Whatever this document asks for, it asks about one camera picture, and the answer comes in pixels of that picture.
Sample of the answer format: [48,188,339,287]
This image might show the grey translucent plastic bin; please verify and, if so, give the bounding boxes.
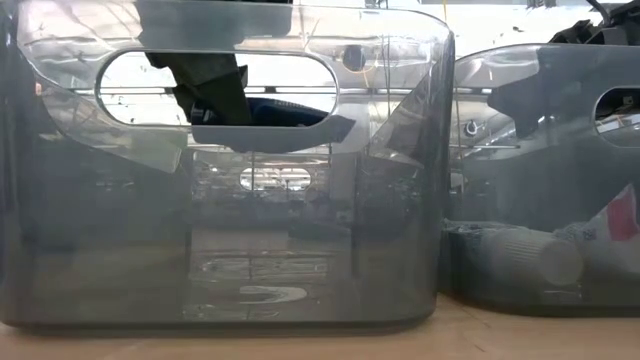
[439,43,640,316]
[0,0,456,334]

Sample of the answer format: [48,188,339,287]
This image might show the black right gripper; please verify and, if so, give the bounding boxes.
[487,0,640,139]

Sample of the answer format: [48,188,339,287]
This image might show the black stand knob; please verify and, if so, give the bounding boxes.
[342,44,368,72]

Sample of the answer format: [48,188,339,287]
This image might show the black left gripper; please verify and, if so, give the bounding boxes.
[137,0,294,126]

